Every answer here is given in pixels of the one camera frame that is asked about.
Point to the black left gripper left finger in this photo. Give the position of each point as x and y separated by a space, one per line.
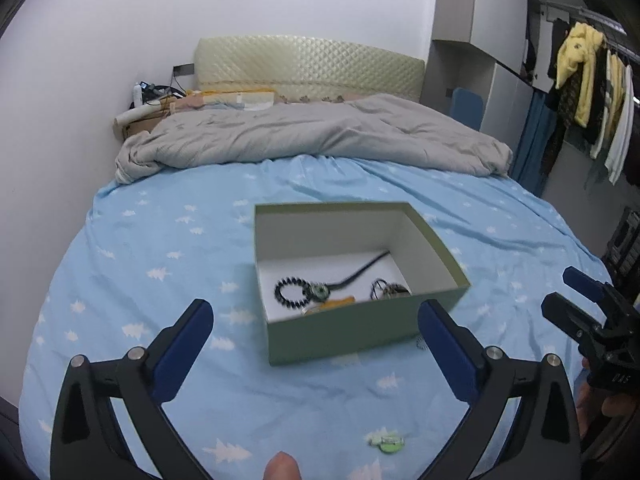
87 442

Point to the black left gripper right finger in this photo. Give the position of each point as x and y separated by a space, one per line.
543 440

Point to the black hair stick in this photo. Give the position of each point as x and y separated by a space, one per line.
351 278

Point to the person's right hand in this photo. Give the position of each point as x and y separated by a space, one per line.
592 402

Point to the person's left hand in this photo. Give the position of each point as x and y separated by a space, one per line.
282 467

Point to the green jade pendant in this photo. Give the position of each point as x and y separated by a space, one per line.
386 441

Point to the white hanging garment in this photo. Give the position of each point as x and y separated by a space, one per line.
612 142

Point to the blue curtain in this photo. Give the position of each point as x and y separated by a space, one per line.
526 168

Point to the orange amber pendant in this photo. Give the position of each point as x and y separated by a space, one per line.
329 305

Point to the green cardboard box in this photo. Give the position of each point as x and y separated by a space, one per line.
339 278

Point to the blue chair back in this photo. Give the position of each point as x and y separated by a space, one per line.
466 107

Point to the yellow hanging jacket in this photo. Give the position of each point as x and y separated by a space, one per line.
579 50

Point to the grey duvet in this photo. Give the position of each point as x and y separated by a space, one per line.
379 127

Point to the grey wardrobe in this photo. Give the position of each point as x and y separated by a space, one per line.
479 45

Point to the cluttered bedside table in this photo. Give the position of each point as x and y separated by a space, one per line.
149 101

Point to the patterned pillow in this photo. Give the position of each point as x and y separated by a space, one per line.
238 100

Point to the cream quilted headboard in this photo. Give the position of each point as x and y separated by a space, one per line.
303 67

